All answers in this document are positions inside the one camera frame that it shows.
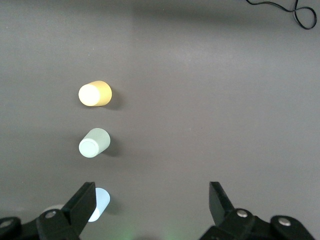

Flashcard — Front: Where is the pale green plastic cup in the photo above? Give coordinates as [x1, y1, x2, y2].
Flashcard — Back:
[78, 127, 111, 158]

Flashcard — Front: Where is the light blue plastic cup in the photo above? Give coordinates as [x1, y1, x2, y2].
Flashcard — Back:
[87, 187, 111, 223]

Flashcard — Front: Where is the yellow plastic cup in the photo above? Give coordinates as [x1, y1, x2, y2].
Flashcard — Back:
[78, 80, 113, 108]

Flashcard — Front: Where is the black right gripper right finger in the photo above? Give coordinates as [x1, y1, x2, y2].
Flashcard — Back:
[199, 181, 315, 240]

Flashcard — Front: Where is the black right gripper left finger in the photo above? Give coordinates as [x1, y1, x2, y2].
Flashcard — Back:
[0, 181, 97, 240]

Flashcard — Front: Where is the thin black looped cable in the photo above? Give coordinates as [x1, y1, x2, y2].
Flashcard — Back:
[244, 0, 318, 30]

